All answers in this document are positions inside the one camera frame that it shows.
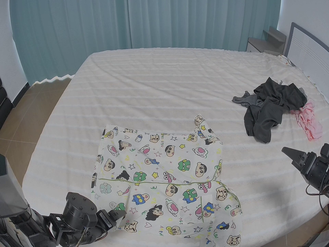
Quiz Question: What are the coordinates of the pink garment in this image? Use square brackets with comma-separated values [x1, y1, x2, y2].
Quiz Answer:
[290, 98, 323, 141]

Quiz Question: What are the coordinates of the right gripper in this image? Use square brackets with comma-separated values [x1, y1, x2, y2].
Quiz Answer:
[281, 148, 326, 189]

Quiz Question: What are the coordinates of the blue-green curtain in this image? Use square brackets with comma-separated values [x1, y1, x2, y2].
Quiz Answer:
[9, 0, 283, 86]

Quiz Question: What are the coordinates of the black chest of drawers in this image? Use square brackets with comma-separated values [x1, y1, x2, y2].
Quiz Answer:
[0, 77, 12, 131]

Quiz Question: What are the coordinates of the black garment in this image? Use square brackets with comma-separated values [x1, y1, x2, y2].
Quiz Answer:
[244, 77, 308, 144]

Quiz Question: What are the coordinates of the grey bedside table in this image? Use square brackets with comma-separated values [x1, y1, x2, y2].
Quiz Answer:
[247, 26, 287, 56]

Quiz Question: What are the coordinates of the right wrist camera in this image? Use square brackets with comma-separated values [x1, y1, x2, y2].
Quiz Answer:
[320, 143, 329, 165]

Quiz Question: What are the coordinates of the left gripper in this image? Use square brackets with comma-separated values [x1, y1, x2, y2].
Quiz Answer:
[85, 209, 127, 245]

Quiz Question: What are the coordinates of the grey garment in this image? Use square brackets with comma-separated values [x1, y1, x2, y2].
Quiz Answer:
[232, 91, 265, 109]

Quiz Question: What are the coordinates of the black cable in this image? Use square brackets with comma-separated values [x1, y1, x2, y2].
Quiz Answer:
[306, 184, 329, 215]

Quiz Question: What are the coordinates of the bed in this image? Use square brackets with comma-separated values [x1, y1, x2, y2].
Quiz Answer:
[22, 22, 329, 247]

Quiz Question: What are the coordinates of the white printed pyjama top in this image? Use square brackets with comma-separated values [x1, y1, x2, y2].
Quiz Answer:
[90, 114, 243, 247]

